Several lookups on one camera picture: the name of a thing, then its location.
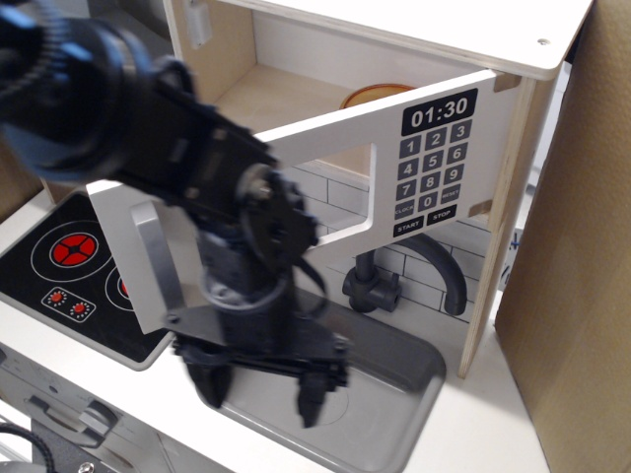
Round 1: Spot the dark grey toy faucet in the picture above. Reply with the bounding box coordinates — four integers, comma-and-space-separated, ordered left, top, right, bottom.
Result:
342, 235, 467, 316

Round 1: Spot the black toy stovetop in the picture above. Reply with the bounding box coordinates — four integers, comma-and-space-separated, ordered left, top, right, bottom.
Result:
1, 192, 173, 371

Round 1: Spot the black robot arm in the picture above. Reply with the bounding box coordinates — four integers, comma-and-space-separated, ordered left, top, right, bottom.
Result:
1, 1, 349, 428

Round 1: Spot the brown cardboard panel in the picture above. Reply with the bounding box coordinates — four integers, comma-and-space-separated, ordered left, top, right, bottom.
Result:
495, 1, 630, 472

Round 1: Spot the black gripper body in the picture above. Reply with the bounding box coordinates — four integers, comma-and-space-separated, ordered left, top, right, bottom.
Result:
165, 296, 349, 389

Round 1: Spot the grey oven door handle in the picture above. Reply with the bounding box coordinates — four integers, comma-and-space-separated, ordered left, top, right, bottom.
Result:
25, 395, 118, 448

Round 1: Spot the white wooden microwave cabinet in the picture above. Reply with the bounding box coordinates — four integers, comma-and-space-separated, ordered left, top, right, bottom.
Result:
164, 1, 591, 376

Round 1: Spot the orange plate inside microwave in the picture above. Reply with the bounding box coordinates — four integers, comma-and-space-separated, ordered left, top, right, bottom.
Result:
339, 84, 413, 109

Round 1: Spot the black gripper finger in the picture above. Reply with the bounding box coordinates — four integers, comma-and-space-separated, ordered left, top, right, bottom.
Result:
297, 372, 328, 428
186, 360, 233, 409

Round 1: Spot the grey plastic sink basin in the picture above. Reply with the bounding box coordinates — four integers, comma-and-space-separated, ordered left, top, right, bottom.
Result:
219, 303, 446, 472

